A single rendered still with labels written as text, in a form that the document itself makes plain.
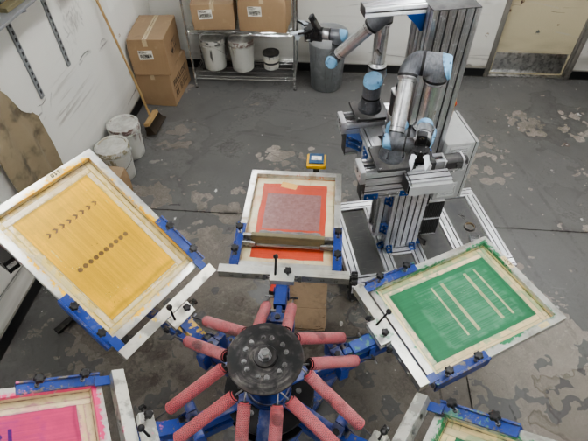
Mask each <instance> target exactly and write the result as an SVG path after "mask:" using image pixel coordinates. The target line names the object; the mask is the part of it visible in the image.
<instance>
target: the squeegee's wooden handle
mask: <svg viewBox="0 0 588 441"><path fill-rule="evenodd" d="M251 241H254V242H255V244H257V243H266V244H280V245H294V246H307V247H318V248H319V249H320V245H325V237H324V236H319V235H305V234H277V233H263V232H251Z"/></svg>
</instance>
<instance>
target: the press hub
mask: <svg viewBox="0 0 588 441"><path fill-rule="evenodd" d="M303 364H305V363H304V352H303V348H302V346H301V343H300V341H299V340H298V338H297V336H296V335H295V334H294V333H293V332H292V331H290V330H289V329H288V328H286V327H284V326H282V325H278V324H273V323H261V324H256V325H252V326H250V327H248V328H246V329H244V330H243V331H241V332H240V333H239V334H238V335H237V336H236V337H235V338H234V340H233V341H232V343H231V345H230V347H229V349H228V351H227V371H228V376H227V380H226V384H225V388H224V395H225V394H226V393H227V392H229V391H230V390H233V391H235V392H236V393H237V392H238V391H240V390H243V391H242V392H241V393H243V392H244V391H245V392H247V394H248V399H249V400H250V401H251V403H252V404H251V407H250V419H249V429H248V440H249V441H256V429H257V423H258V416H259V409H261V410H270V406H271V405H272V404H274V403H277V394H278V393H279V402H278V404H282V405H284V404H285V401H286V400H287V399H286V398H285V397H284V396H283V395H281V394H280V392H283V393H284V394H285V395H286V396H287V397H289V396H290V395H292V396H295V397H296V398H297V399H298V400H299V401H300V402H301V403H303V404H305V405H306V406H308V407H309V408H311V409H313V401H314V389H313V388H312V387H311V386H310V385H309V384H308V383H307V382H306V381H305V380H302V381H300V382H298V383H296V384H294V385H292V384H293V383H294V382H295V380H296V379H297V378H298V377H299V375H300V373H301V370H302V367H303ZM241 393H240V394H241ZM238 395H239V394H238ZM301 423H302V422H301V421H300V420H299V419H298V418H297V417H296V416H295V415H293V414H292V413H291V412H289V411H288V410H287V409H286V408H283V432H282V441H290V440H291V439H293V438H294V437H295V436H296V435H298V434H299V433H300V432H301V431H302V429H301V428H300V427H299V426H298V425H299V424H301Z"/></svg>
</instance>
